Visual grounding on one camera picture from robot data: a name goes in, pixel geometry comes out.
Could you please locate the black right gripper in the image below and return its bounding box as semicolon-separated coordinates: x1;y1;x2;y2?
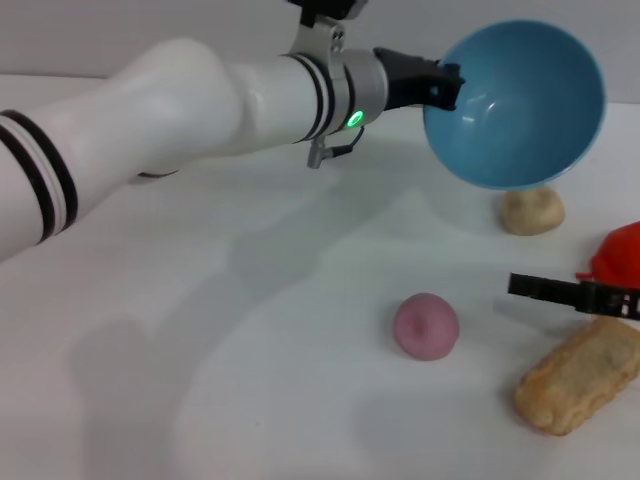
506;271;640;322

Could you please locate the golden bread loaf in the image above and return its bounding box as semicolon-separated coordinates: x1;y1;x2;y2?
514;315;640;438

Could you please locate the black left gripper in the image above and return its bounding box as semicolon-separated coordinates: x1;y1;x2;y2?
371;46;468;113

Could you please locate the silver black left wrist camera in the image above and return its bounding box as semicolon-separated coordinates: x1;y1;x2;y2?
286;0;369;22

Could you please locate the beige peach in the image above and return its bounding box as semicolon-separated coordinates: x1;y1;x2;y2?
500;186;567;237

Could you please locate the pink peach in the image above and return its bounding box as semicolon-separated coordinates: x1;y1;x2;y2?
392;291;461;363

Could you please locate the red pepper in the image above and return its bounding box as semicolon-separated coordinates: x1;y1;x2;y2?
574;220;640;292

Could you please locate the blue bowl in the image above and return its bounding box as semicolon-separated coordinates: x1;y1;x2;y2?
421;18;609;191

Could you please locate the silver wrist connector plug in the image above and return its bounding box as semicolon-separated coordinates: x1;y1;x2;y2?
306;126;367;171

